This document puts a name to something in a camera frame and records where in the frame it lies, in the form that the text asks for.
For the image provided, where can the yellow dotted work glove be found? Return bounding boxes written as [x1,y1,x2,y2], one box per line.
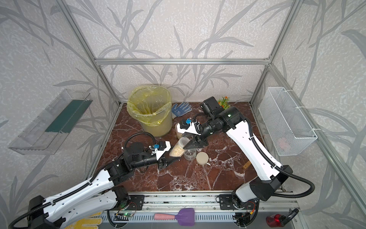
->
[65,212,103,229]

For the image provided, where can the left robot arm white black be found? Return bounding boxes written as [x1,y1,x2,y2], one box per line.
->
[8,132,180,229]

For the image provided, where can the open clear oatmeal jar tall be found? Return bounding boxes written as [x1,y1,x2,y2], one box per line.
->
[175,123,183,139]

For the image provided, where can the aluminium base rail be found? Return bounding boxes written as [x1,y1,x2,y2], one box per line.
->
[129,191,300,213]

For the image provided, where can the green circuit board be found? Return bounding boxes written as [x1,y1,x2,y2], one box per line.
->
[115,211,135,219]

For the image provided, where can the clear plastic wall shelf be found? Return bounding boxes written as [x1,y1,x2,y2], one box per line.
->
[8,89,93,156]

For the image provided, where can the purple scoop pink handle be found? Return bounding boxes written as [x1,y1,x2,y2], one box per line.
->
[154,208,195,227]

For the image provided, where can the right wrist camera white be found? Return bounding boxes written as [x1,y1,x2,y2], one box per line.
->
[178,118,202,135]

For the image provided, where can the blue dotted work glove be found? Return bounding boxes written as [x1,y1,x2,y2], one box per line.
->
[171,102,192,119]

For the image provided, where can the white wire wall basket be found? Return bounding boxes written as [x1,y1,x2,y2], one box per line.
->
[259,87,317,156]

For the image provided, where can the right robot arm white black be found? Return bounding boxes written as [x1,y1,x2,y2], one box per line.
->
[180,97,315,206]

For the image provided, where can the clear oatmeal jar small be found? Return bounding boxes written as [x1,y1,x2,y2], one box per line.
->
[169,137,190,157]

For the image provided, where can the white pot artificial flowers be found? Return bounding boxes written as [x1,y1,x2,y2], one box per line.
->
[218,96,230,110]

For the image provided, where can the mesh trash bin yellow bag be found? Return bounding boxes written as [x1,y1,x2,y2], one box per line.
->
[127,85,173,137]

